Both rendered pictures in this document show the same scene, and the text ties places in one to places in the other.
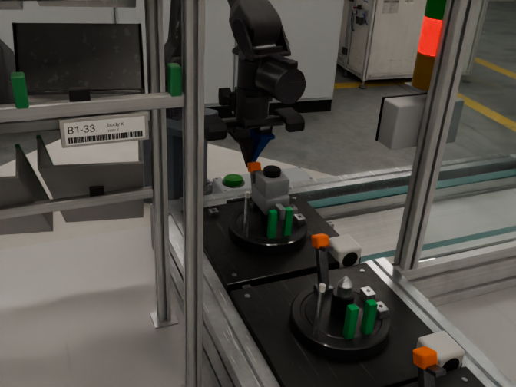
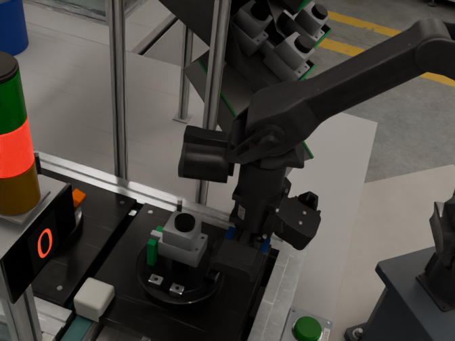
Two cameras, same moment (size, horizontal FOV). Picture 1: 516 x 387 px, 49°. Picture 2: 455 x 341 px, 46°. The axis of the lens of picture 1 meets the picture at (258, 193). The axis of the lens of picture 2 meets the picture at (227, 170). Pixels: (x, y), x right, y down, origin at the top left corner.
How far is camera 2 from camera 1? 129 cm
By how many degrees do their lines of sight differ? 95
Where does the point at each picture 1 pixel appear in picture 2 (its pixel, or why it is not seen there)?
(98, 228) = (359, 258)
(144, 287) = not seen: hidden behind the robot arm
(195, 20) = not seen: outside the picture
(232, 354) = (91, 171)
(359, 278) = (55, 277)
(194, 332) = (118, 156)
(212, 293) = (153, 201)
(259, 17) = (258, 98)
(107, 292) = not seen: hidden behind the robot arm
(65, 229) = (372, 238)
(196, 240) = (116, 94)
